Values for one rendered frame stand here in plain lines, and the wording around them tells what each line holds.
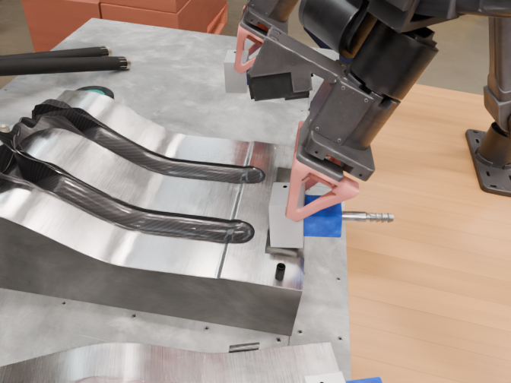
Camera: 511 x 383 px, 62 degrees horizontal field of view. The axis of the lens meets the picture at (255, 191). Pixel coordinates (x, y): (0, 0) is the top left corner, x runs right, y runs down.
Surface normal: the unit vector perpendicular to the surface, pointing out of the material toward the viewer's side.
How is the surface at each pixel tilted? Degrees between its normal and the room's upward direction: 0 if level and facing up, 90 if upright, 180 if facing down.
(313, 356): 0
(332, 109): 82
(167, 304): 90
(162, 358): 28
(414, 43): 82
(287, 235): 81
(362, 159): 22
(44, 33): 90
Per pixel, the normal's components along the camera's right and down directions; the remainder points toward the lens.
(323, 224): -0.14, 0.52
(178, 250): 0.02, -0.76
